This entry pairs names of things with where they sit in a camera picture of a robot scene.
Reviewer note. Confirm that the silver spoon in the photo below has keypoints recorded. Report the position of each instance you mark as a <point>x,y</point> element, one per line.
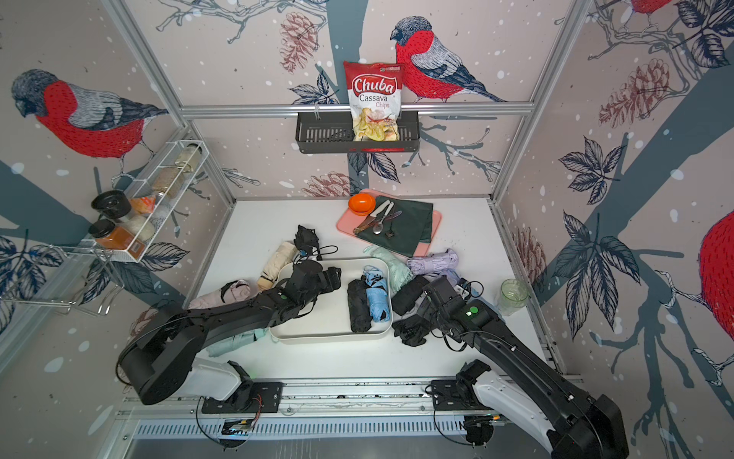
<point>378,228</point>

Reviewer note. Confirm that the beige folded umbrella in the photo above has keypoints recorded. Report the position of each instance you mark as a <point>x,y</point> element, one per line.
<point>283,256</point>

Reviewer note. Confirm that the white storage box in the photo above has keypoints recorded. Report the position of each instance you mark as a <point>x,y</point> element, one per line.
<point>329,319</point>

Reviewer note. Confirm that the mint green umbrella right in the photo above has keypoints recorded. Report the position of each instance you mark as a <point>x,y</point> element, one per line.
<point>398,272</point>

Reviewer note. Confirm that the orange plastic bowl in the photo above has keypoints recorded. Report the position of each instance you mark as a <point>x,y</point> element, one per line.
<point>362,204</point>

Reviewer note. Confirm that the black lid spice jar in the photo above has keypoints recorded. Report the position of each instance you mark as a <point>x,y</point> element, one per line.
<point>113,204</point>

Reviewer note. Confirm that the clear green glass jar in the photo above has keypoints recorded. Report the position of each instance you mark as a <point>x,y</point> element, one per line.
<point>512,297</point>

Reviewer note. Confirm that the Chuba cassava chips bag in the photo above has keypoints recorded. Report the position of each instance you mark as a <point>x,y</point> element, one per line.
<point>374,92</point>

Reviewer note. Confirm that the dark green cloth napkin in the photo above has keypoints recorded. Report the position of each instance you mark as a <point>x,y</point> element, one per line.
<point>413,227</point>

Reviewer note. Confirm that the black wall basket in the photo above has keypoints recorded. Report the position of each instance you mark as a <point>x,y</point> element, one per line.
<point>332,133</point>

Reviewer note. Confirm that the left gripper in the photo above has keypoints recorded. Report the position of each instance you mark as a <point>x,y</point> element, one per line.
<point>334,283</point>

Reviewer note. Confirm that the orange spice jar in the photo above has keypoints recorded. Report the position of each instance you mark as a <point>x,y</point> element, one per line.
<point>113,237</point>

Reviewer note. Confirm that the black umbrella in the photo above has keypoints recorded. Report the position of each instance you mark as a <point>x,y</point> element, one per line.
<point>306,241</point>
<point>405,299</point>
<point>414,330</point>
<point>358,305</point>

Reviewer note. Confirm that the mint green umbrella left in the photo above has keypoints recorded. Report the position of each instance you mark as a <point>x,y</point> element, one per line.
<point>233,343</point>

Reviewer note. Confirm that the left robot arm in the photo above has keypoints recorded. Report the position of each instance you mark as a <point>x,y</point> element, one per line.
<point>163,360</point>

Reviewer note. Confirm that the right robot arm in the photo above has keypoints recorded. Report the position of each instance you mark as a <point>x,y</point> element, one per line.
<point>563,418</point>

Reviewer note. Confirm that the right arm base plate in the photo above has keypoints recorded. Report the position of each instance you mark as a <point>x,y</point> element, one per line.
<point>453,395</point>

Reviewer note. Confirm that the white wire spice rack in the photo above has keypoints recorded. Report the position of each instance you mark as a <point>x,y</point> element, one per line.
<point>153,197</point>

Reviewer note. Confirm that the pink plastic tray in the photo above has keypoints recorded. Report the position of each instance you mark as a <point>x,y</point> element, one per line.
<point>348,221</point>

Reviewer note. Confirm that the pink folded umbrella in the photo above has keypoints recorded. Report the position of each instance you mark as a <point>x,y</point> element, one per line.
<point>232,292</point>

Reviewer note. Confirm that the light blue umbrella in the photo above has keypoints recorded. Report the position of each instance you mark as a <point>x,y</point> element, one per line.
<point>377,293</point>

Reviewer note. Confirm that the dark small spoon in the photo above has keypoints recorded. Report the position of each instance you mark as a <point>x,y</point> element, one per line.
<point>391,218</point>

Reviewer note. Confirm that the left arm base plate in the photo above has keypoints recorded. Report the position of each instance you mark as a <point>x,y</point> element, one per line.
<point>250,397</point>

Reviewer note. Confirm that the mint green umbrella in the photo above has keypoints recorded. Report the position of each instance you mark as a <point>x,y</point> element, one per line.
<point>233,343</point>
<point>398,272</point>

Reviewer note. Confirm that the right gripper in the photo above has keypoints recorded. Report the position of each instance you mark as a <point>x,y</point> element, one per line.
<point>425,311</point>

